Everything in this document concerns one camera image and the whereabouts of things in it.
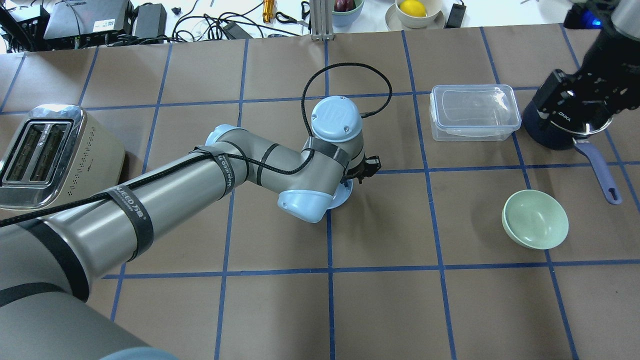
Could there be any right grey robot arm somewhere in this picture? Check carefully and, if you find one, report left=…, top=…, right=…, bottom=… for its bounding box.
left=532, top=0, right=640, bottom=136

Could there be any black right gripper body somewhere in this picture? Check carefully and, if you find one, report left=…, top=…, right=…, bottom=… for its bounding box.
left=532, top=69, right=640, bottom=132

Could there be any blue bowl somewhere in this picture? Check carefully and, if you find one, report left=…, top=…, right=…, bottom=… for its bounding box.
left=327, top=179, right=354, bottom=210

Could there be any green bowl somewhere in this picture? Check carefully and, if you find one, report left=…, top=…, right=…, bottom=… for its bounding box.
left=501, top=189, right=569, bottom=250

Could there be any black power adapter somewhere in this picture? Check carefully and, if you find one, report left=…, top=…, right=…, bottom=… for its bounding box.
left=132, top=3, right=167, bottom=39

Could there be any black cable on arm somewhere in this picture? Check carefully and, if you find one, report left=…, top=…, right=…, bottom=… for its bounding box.
left=0, top=63, right=393, bottom=228

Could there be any bowl with fruit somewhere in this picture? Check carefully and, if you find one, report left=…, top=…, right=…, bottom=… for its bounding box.
left=332, top=0, right=365, bottom=28

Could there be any bowl with lemon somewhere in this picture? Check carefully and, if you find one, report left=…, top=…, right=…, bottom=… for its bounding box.
left=385, top=0, right=445, bottom=31

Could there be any cream silver toaster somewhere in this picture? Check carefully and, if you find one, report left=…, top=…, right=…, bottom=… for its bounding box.
left=0, top=104, right=126, bottom=214

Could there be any dark blue saucepan with lid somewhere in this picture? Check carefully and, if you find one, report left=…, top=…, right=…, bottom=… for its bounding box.
left=522, top=102, right=623, bottom=205

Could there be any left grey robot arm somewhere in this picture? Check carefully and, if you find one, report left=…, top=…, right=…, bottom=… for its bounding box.
left=0, top=96, right=381, bottom=360

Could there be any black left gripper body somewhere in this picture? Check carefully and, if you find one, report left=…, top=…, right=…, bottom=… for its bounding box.
left=342, top=155, right=382, bottom=184

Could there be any gold cylinder tool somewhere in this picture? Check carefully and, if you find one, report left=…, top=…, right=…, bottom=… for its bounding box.
left=262, top=0, right=276, bottom=24

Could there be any black computer box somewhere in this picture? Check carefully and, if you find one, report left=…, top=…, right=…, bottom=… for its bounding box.
left=43, top=0, right=134, bottom=42

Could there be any aluminium frame post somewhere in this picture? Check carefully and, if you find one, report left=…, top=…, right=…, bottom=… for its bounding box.
left=309, top=0, right=335, bottom=41

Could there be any clear plastic food container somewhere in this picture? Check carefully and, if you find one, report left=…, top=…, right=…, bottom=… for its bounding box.
left=429, top=84, right=522, bottom=142

